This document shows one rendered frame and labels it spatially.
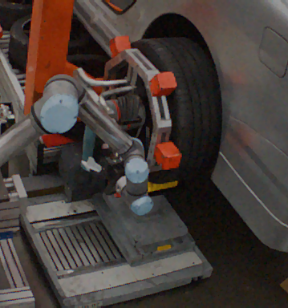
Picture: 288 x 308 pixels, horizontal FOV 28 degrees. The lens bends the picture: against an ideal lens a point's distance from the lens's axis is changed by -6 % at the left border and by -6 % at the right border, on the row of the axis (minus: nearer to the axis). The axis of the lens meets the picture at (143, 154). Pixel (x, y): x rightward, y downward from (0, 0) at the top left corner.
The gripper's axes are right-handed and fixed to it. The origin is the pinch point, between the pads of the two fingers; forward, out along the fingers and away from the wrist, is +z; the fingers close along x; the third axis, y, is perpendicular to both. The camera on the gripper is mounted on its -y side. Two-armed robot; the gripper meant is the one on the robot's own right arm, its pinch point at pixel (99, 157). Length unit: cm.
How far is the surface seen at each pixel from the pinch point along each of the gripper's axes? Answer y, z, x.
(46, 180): -70, 78, -8
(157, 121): 9.7, 1.0, -25.8
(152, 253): -72, 5, -35
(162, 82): 25.8, 4.0, -28.1
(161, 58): 28.2, 18.2, -36.1
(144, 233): -66, 14, -35
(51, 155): -59, 84, -14
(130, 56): 25.0, 30.3, -28.2
